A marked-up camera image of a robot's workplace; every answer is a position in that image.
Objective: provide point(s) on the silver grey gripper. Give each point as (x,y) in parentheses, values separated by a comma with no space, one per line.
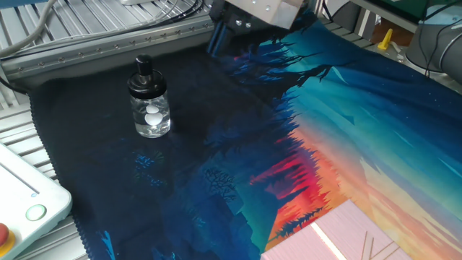
(260,9)

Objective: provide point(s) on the black knobbed jar lid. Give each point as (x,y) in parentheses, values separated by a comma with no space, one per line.
(146,86)

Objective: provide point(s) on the clear glass jar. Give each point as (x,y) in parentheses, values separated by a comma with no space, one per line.
(159,126)

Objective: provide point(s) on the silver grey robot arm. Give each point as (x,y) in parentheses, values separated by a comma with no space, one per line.
(451,54)

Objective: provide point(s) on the colourful landscape printed mat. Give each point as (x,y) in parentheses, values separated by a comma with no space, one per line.
(216,126)

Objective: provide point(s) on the yellow plastic object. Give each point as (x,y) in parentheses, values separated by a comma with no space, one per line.
(385,41)

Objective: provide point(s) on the pink gift box with ribbon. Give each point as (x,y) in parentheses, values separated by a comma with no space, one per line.
(307,242)

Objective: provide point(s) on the white teach pendant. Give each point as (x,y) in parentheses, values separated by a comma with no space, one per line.
(21,187)

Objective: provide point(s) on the aluminium table edge rail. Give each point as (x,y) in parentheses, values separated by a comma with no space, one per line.
(108,54)

